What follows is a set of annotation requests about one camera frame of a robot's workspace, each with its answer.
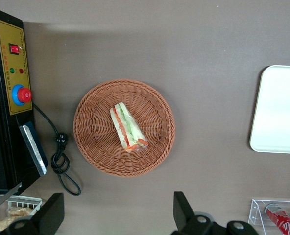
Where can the white rectangular tray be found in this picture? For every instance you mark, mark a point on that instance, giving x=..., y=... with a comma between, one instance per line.
x=279, y=110

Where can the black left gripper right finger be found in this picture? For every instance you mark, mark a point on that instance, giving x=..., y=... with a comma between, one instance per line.
x=184, y=215

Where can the triangle sandwich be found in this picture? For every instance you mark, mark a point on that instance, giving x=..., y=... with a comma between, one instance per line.
x=125, y=124

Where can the clear acrylic box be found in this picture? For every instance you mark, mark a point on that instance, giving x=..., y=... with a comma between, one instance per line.
x=257, y=215

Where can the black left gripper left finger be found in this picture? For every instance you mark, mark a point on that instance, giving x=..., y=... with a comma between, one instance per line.
x=49, y=215

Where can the black food warmer yellow panel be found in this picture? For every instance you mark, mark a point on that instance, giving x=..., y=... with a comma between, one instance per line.
x=3, y=137

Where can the fried food piece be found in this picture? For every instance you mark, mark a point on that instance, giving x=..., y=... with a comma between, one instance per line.
x=0, y=224
x=18, y=211

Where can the red cola can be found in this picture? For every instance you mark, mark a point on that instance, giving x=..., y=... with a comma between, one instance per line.
x=282, y=220

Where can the round brown wicker basket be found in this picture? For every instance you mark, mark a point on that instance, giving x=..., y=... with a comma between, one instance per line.
x=98, y=137

